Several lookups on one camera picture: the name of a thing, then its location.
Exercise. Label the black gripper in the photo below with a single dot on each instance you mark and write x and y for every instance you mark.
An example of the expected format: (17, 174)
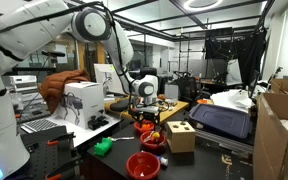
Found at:
(144, 116)

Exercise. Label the silver metal fork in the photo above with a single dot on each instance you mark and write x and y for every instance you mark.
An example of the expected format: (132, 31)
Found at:
(148, 138)

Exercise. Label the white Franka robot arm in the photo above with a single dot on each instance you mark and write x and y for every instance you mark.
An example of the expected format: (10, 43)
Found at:
(24, 30)

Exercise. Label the red bowl holding orange ball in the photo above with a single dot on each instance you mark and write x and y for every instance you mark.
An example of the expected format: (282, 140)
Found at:
(140, 128)

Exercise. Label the red bowl holding toys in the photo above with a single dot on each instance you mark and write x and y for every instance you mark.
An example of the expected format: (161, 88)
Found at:
(154, 145)

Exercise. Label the empty red bowl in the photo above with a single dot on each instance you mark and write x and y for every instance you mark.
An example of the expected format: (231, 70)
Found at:
(143, 166)

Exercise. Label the orange ball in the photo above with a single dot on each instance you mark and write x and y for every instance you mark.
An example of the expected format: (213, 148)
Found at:
(145, 127)

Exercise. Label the wooden desk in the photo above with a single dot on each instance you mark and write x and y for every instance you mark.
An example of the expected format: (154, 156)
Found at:
(174, 108)

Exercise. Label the clear plastic container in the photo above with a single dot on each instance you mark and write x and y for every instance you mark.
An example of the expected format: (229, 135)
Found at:
(170, 103)

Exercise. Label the wooden shape sorter box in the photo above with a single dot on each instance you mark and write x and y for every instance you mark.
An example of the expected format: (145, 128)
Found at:
(180, 138)

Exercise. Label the silver metal spoon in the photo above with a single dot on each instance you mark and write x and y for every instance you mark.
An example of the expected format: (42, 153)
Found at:
(124, 138)

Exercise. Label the white blue toothpaste tube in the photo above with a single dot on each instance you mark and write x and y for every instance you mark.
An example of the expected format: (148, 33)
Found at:
(163, 161)

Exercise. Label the black keyboard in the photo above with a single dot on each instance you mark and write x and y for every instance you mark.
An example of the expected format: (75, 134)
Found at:
(119, 105)

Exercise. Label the black mesh chair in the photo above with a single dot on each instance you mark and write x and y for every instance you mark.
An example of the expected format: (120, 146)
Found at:
(187, 86)

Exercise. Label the black office chair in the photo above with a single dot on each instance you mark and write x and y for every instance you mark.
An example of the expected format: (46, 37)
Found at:
(149, 71)

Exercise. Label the green toy block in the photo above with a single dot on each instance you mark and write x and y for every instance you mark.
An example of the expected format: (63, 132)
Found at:
(102, 147)

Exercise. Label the black controller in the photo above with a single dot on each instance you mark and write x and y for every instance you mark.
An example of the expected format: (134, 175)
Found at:
(97, 122)

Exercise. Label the white table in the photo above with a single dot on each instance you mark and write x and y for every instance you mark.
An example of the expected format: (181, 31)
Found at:
(84, 133)

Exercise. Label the white robot dog box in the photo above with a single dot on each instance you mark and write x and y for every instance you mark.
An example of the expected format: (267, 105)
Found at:
(84, 100)

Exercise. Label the orange black clamp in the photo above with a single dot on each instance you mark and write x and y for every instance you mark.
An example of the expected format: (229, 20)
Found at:
(60, 138)
(64, 166)

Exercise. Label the brown puffer jacket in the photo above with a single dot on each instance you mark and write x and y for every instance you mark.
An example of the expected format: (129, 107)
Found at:
(55, 85)

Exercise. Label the silver laptop keyboard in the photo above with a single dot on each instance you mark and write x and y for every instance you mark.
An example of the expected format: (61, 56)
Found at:
(39, 125)

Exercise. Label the black perforated metal panel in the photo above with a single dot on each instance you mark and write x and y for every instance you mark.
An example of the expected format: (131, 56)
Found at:
(40, 156)

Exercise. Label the black curtain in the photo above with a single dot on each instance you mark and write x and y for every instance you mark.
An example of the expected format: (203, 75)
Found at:
(250, 53)

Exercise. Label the large brown cardboard box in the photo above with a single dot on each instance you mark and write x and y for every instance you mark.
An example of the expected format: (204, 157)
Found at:
(274, 143)

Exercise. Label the round ceiling light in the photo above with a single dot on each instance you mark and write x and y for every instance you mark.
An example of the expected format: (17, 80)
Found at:
(187, 6)

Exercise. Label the white printer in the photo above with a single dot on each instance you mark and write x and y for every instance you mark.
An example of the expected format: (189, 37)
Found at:
(24, 86)

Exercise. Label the small open cardboard box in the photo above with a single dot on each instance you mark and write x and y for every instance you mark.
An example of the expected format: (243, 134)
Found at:
(285, 86)

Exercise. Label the black camera on stand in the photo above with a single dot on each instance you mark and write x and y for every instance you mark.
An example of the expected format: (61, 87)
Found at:
(52, 53)

